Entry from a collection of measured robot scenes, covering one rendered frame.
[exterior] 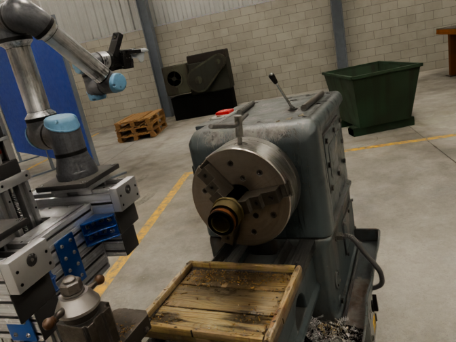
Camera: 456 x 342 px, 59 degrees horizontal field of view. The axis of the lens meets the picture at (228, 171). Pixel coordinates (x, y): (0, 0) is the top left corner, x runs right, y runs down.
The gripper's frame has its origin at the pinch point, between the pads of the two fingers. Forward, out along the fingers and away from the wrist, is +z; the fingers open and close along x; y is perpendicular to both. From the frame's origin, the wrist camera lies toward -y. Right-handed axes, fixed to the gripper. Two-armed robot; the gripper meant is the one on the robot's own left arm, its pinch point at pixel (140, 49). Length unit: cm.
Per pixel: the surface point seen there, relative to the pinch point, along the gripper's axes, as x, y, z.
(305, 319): 109, 74, -47
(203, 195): 76, 39, -50
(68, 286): 94, 28, -105
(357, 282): 107, 90, -1
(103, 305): 96, 35, -101
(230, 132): 74, 24, -31
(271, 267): 101, 55, -52
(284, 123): 91, 21, -25
